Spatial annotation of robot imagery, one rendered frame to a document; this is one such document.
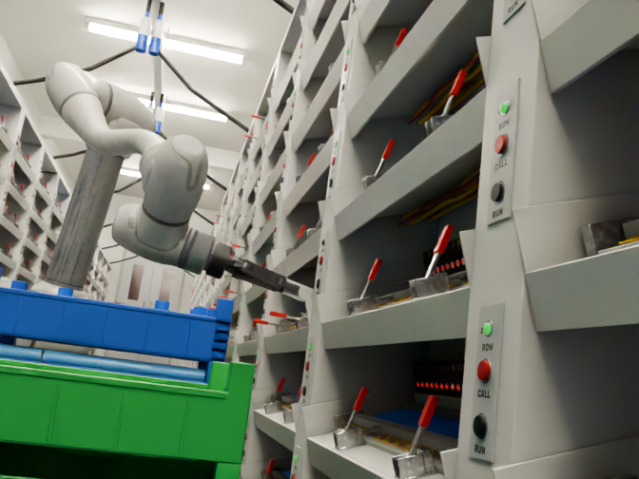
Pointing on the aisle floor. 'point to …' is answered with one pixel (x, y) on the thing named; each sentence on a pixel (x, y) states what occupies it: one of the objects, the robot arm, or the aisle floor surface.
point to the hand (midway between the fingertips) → (297, 291)
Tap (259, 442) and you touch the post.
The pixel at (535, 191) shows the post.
